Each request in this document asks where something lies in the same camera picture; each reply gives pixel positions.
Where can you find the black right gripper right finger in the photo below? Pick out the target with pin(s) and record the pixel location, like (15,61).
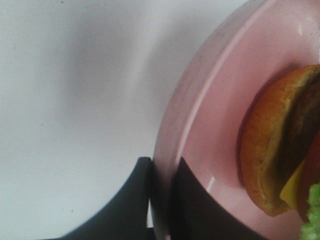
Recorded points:
(194,215)

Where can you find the pink round plate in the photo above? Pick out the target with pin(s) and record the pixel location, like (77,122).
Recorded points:
(258,43)

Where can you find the burger with sesame-free bun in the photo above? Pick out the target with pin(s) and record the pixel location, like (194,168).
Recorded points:
(280,155)

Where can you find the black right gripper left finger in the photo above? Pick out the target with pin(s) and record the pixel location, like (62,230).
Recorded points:
(125,215)

